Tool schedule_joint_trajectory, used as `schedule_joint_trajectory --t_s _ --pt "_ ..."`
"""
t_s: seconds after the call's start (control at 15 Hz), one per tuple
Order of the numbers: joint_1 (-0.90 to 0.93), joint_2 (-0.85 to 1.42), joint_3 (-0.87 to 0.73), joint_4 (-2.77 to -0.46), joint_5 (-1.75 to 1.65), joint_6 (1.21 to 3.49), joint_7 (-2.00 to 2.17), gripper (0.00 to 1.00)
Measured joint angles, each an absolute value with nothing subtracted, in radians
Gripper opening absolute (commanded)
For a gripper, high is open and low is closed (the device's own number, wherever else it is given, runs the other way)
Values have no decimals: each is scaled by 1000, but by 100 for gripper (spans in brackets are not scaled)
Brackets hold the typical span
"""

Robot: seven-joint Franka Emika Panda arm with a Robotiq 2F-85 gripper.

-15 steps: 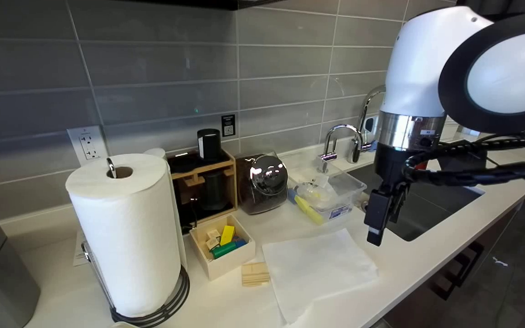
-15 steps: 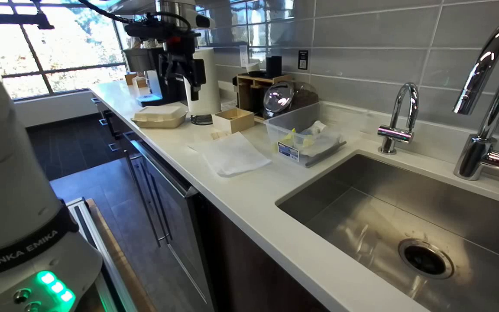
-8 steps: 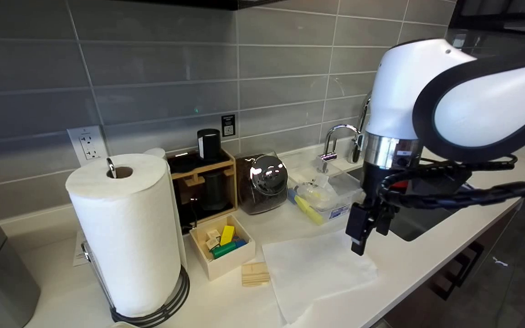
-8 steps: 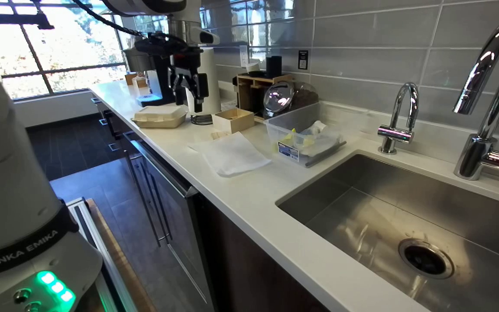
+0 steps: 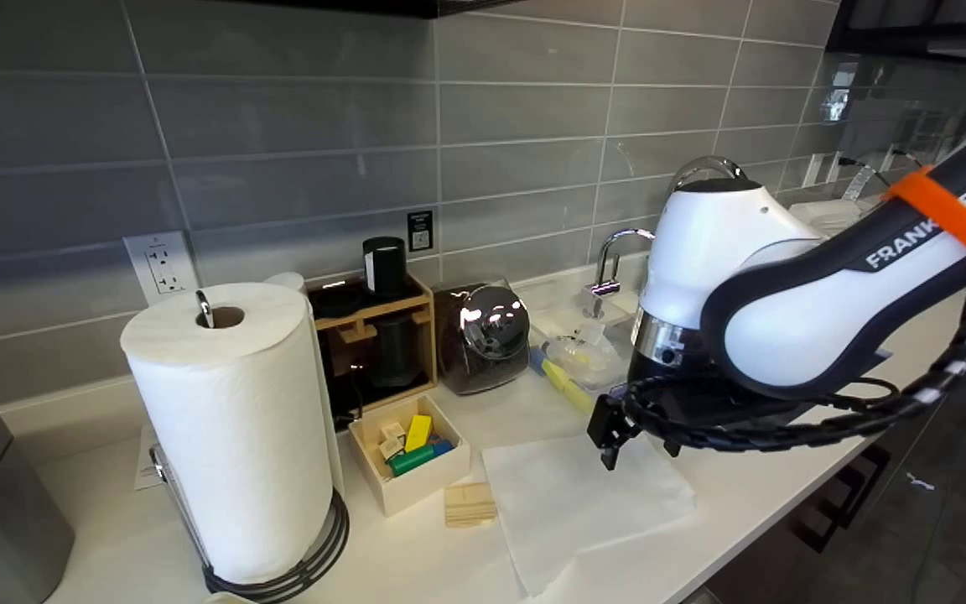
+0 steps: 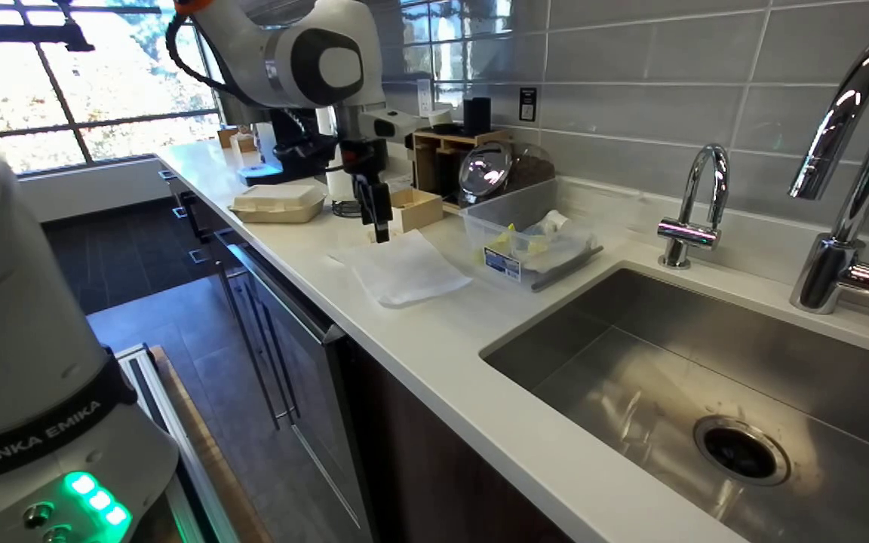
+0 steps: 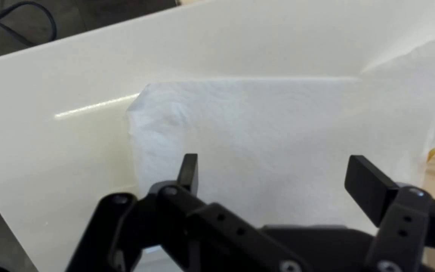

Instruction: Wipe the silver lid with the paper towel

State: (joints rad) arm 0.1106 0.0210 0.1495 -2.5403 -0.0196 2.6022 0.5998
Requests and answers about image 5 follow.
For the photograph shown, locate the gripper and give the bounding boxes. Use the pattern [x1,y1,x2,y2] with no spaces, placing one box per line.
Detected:
[587,362,723,471]

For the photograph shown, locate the white paper towel sheet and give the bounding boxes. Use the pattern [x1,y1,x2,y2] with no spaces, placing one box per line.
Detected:
[481,431,698,598]

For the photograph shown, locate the silver jar lid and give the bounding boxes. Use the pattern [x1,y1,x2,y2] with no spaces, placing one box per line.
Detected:
[460,285,531,363]

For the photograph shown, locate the white paper towel roll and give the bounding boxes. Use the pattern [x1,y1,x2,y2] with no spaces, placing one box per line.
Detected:
[120,282,341,586]

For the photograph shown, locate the clear plastic container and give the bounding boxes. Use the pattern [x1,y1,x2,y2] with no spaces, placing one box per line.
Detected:
[533,320,628,393]

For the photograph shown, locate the sink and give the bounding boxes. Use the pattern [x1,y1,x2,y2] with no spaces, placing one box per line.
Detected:
[521,273,647,341]

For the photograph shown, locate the small chrome tap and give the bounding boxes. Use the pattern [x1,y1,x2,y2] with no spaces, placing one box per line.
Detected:
[584,227,657,320]

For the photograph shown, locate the glass jar of coffee beans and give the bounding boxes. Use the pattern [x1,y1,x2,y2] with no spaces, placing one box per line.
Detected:
[432,280,531,396]

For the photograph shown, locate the light wooden block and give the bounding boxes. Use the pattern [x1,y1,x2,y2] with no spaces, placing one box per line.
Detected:
[444,482,499,529]

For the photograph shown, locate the yellow block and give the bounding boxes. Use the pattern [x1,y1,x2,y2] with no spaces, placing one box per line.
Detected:
[404,414,434,453]

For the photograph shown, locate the white box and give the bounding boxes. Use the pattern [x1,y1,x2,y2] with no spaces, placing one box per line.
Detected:
[348,394,473,518]

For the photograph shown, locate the green block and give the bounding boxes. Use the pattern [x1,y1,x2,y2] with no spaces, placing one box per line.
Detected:
[388,445,436,477]

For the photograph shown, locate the small pale wooden blocks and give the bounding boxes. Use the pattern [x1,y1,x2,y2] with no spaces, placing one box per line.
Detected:
[377,421,408,460]

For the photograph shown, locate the wooden organizer rack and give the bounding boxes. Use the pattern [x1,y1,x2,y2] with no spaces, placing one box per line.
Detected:
[307,273,439,420]

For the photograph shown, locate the tall chrome tap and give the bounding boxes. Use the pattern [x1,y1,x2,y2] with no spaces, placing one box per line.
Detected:
[666,155,746,200]

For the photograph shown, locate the black cylinder canister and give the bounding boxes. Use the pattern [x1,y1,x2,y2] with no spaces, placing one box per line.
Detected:
[362,237,408,300]

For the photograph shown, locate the small black wall sign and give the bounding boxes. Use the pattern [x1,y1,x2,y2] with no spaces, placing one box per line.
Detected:
[407,210,435,253]

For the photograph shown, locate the black wire paper towel holder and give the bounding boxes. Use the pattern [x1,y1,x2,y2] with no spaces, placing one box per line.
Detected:
[148,289,351,603]

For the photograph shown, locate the white wall socket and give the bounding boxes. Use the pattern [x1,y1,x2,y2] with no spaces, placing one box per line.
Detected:
[123,232,201,306]

